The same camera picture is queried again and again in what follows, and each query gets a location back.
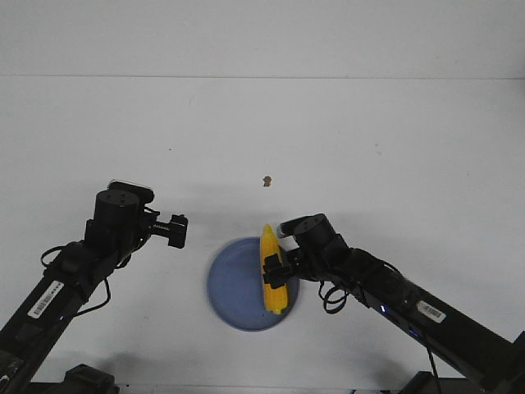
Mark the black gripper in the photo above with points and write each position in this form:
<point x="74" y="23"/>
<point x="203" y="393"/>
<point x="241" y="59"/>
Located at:
<point x="319" y="257"/>
<point x="121" y="224"/>

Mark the yellow corn cob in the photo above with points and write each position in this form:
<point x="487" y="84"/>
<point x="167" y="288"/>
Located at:
<point x="274" y="289"/>

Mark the blue round plate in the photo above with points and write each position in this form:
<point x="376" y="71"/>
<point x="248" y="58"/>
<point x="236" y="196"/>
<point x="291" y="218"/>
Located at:
<point x="235" y="288"/>

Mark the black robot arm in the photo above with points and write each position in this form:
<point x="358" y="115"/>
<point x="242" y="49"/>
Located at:
<point x="66" y="285"/>
<point x="490" y="362"/>

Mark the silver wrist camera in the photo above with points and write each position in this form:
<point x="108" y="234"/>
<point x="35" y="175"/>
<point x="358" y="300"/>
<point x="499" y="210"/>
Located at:
<point x="145" y="194"/>
<point x="292" y="227"/>

